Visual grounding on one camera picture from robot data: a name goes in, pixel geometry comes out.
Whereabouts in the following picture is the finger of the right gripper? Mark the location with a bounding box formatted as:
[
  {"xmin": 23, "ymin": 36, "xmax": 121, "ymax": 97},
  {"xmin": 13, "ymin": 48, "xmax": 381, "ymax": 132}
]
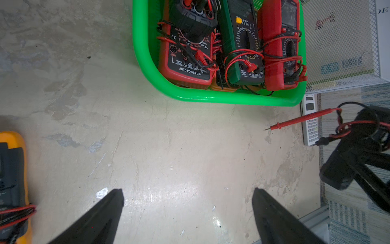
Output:
[{"xmin": 342, "ymin": 147, "xmax": 390, "ymax": 212}]

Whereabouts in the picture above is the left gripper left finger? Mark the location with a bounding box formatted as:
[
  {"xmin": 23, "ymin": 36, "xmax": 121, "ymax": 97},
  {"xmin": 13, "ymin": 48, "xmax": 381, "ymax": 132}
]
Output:
[{"xmin": 51, "ymin": 189, "xmax": 125, "ymax": 244}]

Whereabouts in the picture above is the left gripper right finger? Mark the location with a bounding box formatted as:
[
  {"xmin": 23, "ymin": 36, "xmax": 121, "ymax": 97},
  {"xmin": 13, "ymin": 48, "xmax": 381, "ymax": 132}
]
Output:
[{"xmin": 252, "ymin": 188, "xmax": 324, "ymax": 244}]

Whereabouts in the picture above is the small black multimeter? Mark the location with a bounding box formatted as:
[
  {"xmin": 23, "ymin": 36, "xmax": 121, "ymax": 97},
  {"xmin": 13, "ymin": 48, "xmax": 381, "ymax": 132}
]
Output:
[{"xmin": 269, "ymin": 103, "xmax": 390, "ymax": 190}]

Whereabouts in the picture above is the small red multimeter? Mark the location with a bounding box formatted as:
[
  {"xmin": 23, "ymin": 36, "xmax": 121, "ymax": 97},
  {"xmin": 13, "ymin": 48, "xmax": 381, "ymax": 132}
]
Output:
[{"xmin": 258, "ymin": 0, "xmax": 308, "ymax": 92}]

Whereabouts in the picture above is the large red multimeter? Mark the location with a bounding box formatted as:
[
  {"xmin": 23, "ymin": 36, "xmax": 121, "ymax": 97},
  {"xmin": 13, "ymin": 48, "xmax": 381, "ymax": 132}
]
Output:
[{"xmin": 157, "ymin": 1, "xmax": 219, "ymax": 89}]

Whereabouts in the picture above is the black multimeter with leads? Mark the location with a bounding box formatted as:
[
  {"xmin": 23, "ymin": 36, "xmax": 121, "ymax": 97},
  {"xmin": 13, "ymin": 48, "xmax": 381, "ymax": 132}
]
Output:
[{"xmin": 168, "ymin": 1, "xmax": 221, "ymax": 43}]

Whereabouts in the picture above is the orange multimeter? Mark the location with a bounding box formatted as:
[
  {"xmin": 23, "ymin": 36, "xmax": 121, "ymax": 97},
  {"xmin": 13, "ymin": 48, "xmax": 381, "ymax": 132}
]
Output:
[{"xmin": 210, "ymin": 51, "xmax": 240, "ymax": 93}]

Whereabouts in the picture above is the yellow multimeter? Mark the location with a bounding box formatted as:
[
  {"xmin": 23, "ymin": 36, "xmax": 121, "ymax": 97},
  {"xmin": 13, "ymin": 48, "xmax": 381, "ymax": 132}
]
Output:
[{"xmin": 1, "ymin": 131, "xmax": 37, "ymax": 244}]

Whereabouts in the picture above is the green plastic basket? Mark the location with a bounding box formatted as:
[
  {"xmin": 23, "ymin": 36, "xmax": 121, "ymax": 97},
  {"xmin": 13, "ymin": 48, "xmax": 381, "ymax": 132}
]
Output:
[{"xmin": 133, "ymin": 1, "xmax": 307, "ymax": 107}]

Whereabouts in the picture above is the white calculator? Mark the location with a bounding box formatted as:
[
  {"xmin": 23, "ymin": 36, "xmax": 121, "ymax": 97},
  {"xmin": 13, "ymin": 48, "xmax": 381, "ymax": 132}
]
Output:
[{"xmin": 300, "ymin": 94, "xmax": 319, "ymax": 146}]

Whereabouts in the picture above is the white box in holder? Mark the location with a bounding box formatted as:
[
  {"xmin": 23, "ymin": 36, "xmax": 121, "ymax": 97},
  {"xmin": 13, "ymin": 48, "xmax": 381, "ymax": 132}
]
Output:
[{"xmin": 375, "ymin": 0, "xmax": 390, "ymax": 81}]

